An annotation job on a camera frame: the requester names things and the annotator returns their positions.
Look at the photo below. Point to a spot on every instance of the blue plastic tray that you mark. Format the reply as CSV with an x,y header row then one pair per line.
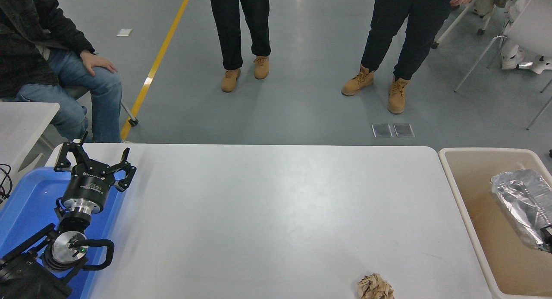
x,y
30,204

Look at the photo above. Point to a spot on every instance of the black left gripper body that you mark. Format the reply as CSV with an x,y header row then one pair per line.
x,y
88,187

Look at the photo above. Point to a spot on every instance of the metal floor plate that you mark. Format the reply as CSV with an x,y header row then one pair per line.
x,y
381,130
403,130

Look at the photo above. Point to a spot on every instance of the white paper scrap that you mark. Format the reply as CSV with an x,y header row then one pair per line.
x,y
124,32

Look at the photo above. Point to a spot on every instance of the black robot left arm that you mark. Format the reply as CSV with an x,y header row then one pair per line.
x,y
64,247

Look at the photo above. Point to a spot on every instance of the beige jacket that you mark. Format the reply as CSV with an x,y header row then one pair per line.
x,y
485,1

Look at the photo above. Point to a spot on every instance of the crumpled tan paper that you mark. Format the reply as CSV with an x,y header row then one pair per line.
x,y
375,288

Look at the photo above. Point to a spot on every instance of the seated person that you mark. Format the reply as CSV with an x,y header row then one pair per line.
x,y
26,40

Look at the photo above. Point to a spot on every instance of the white side table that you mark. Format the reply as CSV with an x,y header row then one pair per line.
x,y
21,126

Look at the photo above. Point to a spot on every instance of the silver foil tray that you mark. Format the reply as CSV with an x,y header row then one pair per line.
x,y
522,199

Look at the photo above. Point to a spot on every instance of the seated person's left hand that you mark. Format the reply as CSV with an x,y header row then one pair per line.
x,y
97,62

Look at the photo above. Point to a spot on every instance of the large pale bin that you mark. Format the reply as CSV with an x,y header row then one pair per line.
x,y
474,212

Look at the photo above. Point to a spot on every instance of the wheeled chair with white legs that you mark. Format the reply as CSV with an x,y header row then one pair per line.
x,y
133,122
480,31

